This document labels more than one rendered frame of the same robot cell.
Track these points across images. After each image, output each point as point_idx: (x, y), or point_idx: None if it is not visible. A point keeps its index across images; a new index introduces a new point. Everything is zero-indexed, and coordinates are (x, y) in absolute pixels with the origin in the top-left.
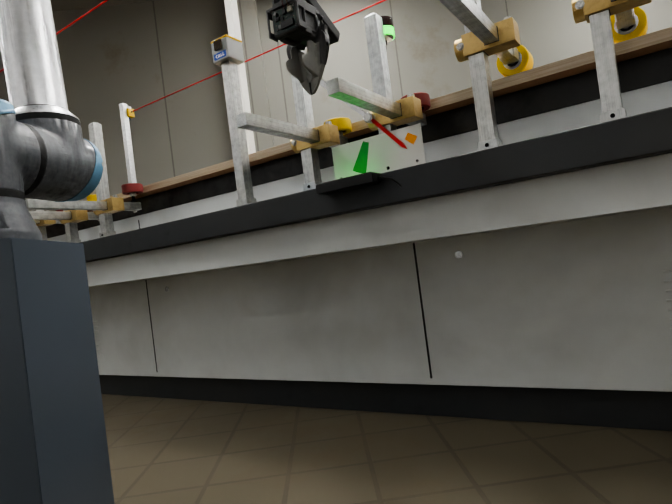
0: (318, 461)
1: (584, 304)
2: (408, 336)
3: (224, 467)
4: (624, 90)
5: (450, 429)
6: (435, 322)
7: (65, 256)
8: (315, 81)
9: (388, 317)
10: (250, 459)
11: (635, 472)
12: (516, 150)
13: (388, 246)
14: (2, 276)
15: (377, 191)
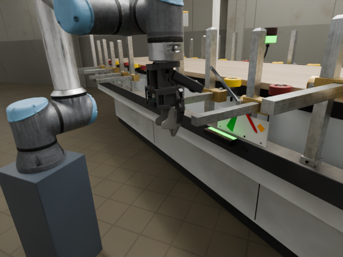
0: (185, 242)
1: None
2: (248, 196)
3: (151, 224)
4: None
5: (253, 250)
6: (263, 199)
7: (72, 168)
8: (174, 131)
9: (242, 182)
10: (163, 223)
11: None
12: (324, 181)
13: None
14: (35, 195)
15: (235, 147)
